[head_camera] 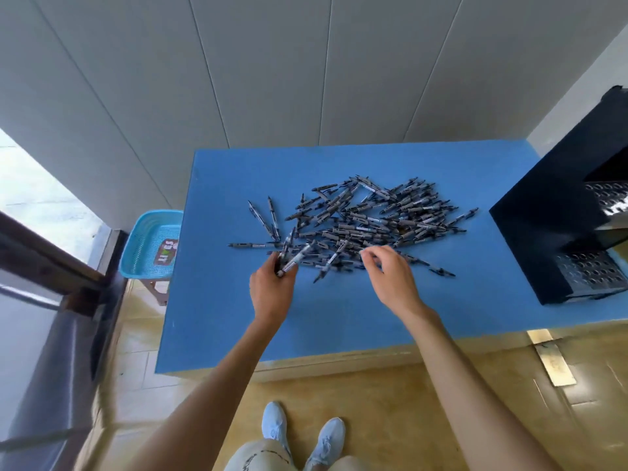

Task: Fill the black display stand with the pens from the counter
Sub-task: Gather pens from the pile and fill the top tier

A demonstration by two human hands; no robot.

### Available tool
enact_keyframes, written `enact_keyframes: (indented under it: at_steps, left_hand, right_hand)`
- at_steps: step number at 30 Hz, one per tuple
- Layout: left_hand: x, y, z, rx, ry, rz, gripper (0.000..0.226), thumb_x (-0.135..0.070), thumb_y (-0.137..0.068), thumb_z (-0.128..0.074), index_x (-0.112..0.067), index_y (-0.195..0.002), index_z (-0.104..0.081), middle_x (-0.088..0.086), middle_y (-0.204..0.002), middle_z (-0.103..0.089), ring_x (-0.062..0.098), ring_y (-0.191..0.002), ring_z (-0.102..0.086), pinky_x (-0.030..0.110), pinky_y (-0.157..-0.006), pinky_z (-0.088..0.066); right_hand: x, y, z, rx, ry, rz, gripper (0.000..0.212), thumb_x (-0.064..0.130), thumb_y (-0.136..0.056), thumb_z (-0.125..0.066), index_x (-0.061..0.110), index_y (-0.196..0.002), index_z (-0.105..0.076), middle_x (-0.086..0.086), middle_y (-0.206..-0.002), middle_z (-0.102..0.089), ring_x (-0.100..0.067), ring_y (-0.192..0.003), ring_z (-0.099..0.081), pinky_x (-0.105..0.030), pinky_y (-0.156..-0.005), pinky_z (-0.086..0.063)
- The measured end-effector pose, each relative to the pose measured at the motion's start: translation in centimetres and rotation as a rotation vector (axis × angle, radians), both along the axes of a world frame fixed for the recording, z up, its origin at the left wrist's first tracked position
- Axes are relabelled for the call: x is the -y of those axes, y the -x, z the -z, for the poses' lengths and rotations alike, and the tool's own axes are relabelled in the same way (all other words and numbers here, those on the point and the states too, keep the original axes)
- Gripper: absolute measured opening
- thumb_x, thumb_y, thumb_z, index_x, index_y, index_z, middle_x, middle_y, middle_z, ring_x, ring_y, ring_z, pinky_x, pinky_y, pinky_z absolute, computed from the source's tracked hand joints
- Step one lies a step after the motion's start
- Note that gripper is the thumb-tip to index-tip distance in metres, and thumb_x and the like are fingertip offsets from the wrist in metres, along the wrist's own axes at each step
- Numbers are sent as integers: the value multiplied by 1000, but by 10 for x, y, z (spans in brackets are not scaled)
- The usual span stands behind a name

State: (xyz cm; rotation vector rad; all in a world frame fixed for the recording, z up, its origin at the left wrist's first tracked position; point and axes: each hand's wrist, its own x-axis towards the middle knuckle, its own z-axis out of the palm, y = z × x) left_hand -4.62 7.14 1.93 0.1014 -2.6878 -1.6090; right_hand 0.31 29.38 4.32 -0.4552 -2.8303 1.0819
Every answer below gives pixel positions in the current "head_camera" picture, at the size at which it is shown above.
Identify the person's right hand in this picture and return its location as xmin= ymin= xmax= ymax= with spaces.
xmin=359 ymin=245 xmax=440 ymax=324

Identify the person's left hand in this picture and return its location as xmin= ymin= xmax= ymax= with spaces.
xmin=249 ymin=252 xmax=299 ymax=329

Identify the black transparent pen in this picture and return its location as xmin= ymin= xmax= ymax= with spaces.
xmin=275 ymin=241 xmax=319 ymax=278
xmin=278 ymin=228 xmax=295 ymax=270

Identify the pile of black pens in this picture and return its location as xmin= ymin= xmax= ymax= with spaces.
xmin=228 ymin=175 xmax=480 ymax=284

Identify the black tiered pen display stand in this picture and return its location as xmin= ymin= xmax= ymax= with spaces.
xmin=489 ymin=85 xmax=628 ymax=305

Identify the person's right forearm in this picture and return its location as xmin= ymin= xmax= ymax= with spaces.
xmin=407 ymin=308 xmax=563 ymax=471

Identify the person's left forearm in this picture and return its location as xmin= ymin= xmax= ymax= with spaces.
xmin=122 ymin=316 xmax=278 ymax=471

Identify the blue table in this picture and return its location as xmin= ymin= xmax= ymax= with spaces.
xmin=154 ymin=139 xmax=628 ymax=383

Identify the brown stool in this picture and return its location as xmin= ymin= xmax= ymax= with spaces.
xmin=143 ymin=278 xmax=171 ymax=307

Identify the light blue left shoe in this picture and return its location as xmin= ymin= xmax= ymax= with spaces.
xmin=260 ymin=400 xmax=290 ymax=455

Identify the light blue shoe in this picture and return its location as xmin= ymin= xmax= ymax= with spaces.
xmin=260 ymin=400 xmax=290 ymax=455
xmin=303 ymin=417 xmax=347 ymax=471

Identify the blue plastic basket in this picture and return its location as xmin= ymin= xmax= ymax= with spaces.
xmin=119 ymin=209 xmax=184 ymax=280

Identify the light blue right shoe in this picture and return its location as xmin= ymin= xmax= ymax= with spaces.
xmin=303 ymin=417 xmax=347 ymax=471

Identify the brass floor plate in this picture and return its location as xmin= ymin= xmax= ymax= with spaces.
xmin=527 ymin=328 xmax=578 ymax=388

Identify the dark framed glass door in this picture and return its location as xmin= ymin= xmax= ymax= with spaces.
xmin=0 ymin=127 xmax=131 ymax=471

